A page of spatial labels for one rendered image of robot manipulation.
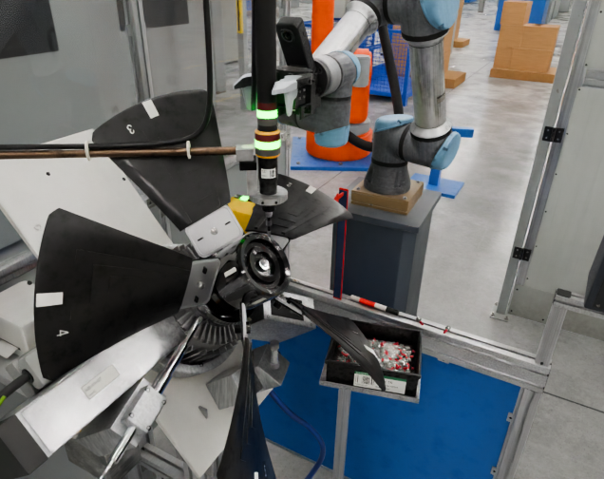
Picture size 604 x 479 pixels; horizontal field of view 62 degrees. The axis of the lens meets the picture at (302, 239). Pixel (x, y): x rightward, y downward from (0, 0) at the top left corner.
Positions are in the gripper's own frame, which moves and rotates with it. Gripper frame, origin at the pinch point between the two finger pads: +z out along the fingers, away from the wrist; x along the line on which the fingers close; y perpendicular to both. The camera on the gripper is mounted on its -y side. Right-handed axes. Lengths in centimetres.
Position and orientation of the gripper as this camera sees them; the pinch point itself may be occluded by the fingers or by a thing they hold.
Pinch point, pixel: (256, 84)
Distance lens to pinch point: 83.3
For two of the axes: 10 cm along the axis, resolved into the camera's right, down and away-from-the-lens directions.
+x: -8.8, -2.4, 4.1
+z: -4.8, 4.0, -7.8
